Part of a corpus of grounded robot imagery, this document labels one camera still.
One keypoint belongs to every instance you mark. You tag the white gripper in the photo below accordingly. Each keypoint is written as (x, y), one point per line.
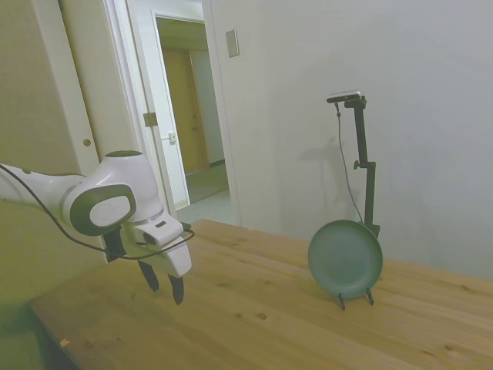
(175, 260)

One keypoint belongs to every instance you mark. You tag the round metal door pull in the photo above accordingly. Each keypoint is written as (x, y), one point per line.
(87, 142)

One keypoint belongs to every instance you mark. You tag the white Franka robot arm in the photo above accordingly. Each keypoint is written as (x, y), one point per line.
(123, 173)

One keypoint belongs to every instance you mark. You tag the white door frame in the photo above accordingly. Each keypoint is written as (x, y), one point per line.
(220, 115)

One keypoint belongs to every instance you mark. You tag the black camera stand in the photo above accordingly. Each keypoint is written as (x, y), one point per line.
(370, 192)

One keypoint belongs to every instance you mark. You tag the brass door hinge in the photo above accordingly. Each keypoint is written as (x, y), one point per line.
(150, 119)

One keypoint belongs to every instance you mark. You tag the beige closet door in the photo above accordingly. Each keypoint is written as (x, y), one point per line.
(27, 77)

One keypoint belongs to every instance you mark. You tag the metal door latch plate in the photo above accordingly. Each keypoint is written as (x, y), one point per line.
(170, 138)

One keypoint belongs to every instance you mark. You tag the brown wooden hallway door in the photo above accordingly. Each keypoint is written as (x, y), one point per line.
(181, 115)

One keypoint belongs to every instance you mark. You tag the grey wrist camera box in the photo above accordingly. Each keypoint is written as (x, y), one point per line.
(159, 231)

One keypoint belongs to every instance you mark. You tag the grey wall switch plate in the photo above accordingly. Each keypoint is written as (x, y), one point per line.
(232, 43)

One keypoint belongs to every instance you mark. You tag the grey exterior camera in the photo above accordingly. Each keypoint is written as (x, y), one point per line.
(344, 95)

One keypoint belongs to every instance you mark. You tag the green round plate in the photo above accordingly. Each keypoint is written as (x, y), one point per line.
(344, 258)

